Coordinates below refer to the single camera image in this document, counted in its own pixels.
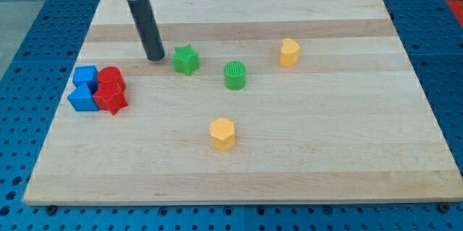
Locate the green star block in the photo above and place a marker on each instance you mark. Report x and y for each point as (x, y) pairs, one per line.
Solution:
(185, 60)

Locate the wooden board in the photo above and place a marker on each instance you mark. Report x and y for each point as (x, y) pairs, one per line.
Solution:
(348, 123)

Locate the red star block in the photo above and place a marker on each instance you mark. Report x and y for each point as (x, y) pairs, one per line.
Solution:
(110, 97)

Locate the green cylinder block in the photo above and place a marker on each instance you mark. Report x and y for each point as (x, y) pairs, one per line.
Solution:
(235, 75)

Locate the yellow hexagon block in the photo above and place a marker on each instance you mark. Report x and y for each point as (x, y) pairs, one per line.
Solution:
(222, 133)

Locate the yellow heart block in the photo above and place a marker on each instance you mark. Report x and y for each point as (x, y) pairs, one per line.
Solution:
(289, 52)

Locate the red cylinder block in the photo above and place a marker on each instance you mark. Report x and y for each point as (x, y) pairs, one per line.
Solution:
(112, 75)

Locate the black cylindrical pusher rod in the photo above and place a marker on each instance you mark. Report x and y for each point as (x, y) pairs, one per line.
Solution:
(143, 16)

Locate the blue cube block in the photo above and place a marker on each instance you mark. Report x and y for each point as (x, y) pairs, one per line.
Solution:
(86, 75)

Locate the blue triangle block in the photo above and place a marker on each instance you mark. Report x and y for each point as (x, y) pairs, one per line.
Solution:
(82, 100)

